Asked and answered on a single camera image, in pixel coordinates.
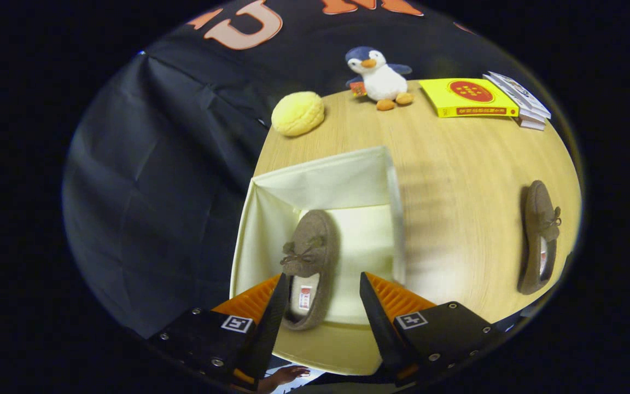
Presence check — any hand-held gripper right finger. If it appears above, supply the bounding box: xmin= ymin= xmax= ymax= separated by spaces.
xmin=359 ymin=271 xmax=505 ymax=387

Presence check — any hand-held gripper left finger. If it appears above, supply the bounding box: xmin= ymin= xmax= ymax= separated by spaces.
xmin=148 ymin=272 xmax=290 ymax=391

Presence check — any brown fuzzy shoe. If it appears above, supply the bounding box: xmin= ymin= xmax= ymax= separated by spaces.
xmin=280 ymin=210 xmax=341 ymax=331
xmin=517 ymin=180 xmax=562 ymax=296

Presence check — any cream fabric storage box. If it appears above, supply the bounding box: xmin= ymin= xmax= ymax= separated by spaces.
xmin=230 ymin=145 xmax=406 ymax=376

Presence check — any yellow bun plush toy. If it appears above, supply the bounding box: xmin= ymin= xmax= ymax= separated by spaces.
xmin=271 ymin=91 xmax=325 ymax=137

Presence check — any yellow book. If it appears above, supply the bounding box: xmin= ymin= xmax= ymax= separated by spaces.
xmin=419 ymin=78 xmax=520 ymax=118

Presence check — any penguin plush toy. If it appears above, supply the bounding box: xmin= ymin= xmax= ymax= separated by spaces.
xmin=345 ymin=46 xmax=415 ymax=112

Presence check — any illustrated white book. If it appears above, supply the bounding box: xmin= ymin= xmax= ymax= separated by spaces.
xmin=483 ymin=71 xmax=551 ymax=120

